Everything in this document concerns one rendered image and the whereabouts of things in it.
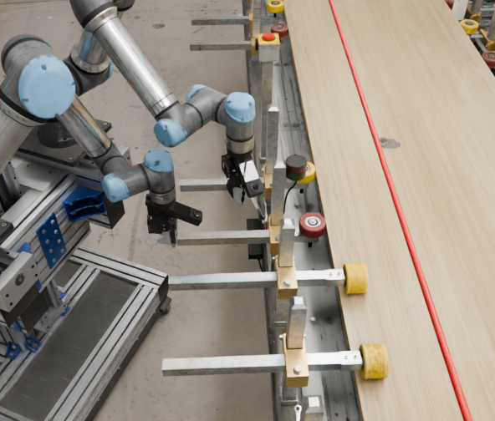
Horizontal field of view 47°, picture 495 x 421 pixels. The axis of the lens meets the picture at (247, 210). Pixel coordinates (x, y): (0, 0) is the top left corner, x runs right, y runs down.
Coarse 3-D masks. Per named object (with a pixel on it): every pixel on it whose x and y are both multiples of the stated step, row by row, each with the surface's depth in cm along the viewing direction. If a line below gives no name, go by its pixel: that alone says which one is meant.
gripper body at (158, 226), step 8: (152, 208) 164; (160, 208) 162; (152, 216) 167; (160, 216) 167; (168, 216) 167; (152, 224) 167; (160, 224) 167; (168, 224) 167; (176, 224) 172; (152, 232) 169; (160, 232) 169
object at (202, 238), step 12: (180, 240) 175; (192, 240) 175; (204, 240) 175; (216, 240) 175; (228, 240) 176; (240, 240) 176; (252, 240) 176; (264, 240) 176; (300, 240) 177; (312, 240) 177
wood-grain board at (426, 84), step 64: (320, 0) 284; (384, 0) 284; (320, 64) 240; (384, 64) 240; (448, 64) 240; (320, 128) 208; (384, 128) 208; (448, 128) 208; (320, 192) 184; (384, 192) 184; (448, 192) 184; (384, 256) 164; (448, 256) 164; (384, 320) 149; (448, 320) 149; (384, 384) 136; (448, 384) 136
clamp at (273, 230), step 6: (270, 216) 180; (270, 222) 178; (270, 228) 176; (276, 228) 176; (270, 234) 175; (276, 234) 175; (270, 240) 173; (270, 246) 174; (276, 246) 173; (270, 252) 175
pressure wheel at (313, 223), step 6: (306, 216) 175; (312, 216) 175; (318, 216) 175; (300, 222) 173; (306, 222) 173; (312, 222) 173; (318, 222) 173; (324, 222) 173; (300, 228) 173; (306, 228) 171; (312, 228) 171; (318, 228) 171; (324, 228) 173; (306, 234) 172; (312, 234) 172; (318, 234) 172
